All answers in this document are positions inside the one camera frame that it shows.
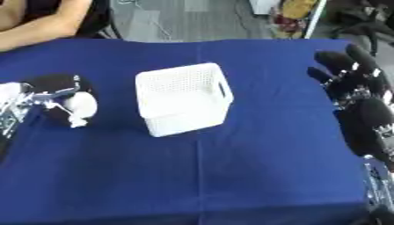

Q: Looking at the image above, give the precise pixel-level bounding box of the white pole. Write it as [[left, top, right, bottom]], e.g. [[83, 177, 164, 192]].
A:
[[302, 0, 330, 40]]

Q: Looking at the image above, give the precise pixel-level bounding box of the yellow and red bag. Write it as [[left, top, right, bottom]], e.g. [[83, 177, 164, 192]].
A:
[[269, 0, 320, 40]]

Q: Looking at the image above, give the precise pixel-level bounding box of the black office chair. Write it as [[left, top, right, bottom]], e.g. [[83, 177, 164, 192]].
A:
[[327, 0, 394, 57]]

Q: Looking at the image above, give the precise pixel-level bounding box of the white plastic basket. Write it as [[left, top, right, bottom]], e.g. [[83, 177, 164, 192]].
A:
[[134, 62, 236, 138]]

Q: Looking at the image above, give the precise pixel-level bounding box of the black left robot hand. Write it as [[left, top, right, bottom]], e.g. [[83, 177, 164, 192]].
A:
[[23, 73, 98, 128]]

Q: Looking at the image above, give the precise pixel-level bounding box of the white round object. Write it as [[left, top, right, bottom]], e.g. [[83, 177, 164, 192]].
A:
[[62, 91, 100, 128]]

